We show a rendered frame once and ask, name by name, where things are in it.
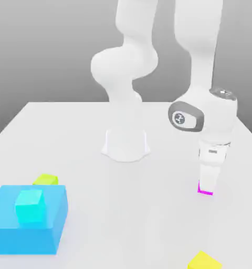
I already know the large blue box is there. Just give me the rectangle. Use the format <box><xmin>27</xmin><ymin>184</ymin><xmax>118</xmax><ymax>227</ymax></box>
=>
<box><xmin>0</xmin><ymin>184</ymin><xmax>68</xmax><ymax>256</ymax></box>

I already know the small yellow cube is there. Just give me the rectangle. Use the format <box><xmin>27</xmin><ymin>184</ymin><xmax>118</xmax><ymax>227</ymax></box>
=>
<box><xmin>187</xmin><ymin>250</ymin><xmax>223</xmax><ymax>269</ymax></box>

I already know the small lime cube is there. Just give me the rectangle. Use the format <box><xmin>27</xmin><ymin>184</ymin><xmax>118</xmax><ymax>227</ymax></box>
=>
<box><xmin>32</xmin><ymin>173</ymin><xmax>59</xmax><ymax>186</ymax></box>

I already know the small cyan cube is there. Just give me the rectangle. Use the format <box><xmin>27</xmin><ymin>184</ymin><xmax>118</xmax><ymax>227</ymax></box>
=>
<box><xmin>15</xmin><ymin>189</ymin><xmax>45</xmax><ymax>224</ymax></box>

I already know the small magenta cube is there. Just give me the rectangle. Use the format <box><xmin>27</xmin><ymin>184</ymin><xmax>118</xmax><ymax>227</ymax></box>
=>
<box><xmin>197</xmin><ymin>180</ymin><xmax>214</xmax><ymax>196</ymax></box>

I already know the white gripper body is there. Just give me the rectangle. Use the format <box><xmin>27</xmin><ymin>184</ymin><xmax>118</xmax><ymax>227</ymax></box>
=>
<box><xmin>198</xmin><ymin>163</ymin><xmax>221</xmax><ymax>193</ymax></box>

